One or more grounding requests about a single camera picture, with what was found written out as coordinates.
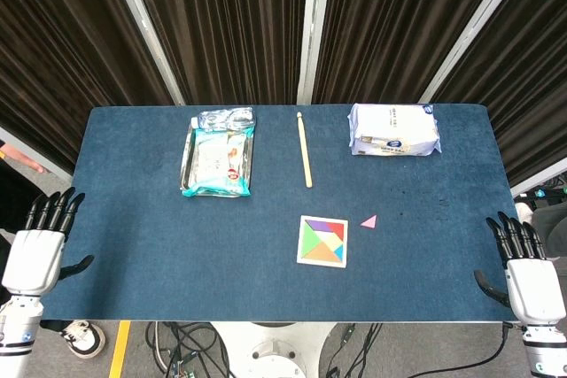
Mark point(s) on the orange-yellow triangle tangram piece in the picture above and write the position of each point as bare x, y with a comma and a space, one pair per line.
323, 256

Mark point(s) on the bystander bare forearm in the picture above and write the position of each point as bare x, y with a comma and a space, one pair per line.
26, 160

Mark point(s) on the purple parallelogram tangram piece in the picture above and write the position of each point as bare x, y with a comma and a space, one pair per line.
321, 226

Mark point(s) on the pale yellow square tangram piece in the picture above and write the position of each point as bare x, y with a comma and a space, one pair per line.
334, 243

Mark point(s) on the blue fabric table mat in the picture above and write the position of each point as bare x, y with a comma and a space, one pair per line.
177, 263

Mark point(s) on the teal and white snack bag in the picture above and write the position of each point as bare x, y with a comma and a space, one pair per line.
217, 161

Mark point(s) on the lime green triangle tangram piece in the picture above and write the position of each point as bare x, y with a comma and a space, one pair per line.
311, 241

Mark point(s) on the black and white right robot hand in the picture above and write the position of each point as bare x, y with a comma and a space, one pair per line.
529, 289

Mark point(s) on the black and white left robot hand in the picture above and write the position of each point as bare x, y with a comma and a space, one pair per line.
33, 258

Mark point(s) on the colourful tangram puzzle tray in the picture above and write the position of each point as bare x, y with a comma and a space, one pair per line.
300, 258

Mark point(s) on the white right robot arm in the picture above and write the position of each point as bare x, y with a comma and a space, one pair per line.
542, 351

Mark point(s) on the black and white sneaker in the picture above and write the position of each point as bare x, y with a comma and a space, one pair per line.
84, 338

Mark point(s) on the long wooden stick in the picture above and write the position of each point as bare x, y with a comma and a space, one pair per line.
305, 152

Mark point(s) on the red triangle tangram piece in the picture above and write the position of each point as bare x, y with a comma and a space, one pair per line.
339, 229

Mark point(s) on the silver snack packet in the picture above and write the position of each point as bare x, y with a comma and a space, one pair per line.
186, 161

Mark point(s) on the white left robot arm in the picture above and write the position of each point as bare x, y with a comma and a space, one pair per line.
15, 334

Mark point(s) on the pink triangle piece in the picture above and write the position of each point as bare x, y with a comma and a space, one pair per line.
371, 222

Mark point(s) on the yellow floor tape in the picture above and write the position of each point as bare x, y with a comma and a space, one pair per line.
119, 351

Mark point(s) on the white tissue pack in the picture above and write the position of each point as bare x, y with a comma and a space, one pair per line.
394, 130

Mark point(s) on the clear plastic water bottle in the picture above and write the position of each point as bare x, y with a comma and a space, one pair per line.
226, 118

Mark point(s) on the dark brown pleated curtain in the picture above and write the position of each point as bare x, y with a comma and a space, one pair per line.
57, 41
390, 28
531, 86
221, 28

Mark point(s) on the blue triangle puzzle piece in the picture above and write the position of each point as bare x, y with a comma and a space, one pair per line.
340, 254

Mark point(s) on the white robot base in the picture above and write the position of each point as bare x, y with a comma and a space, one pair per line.
274, 347

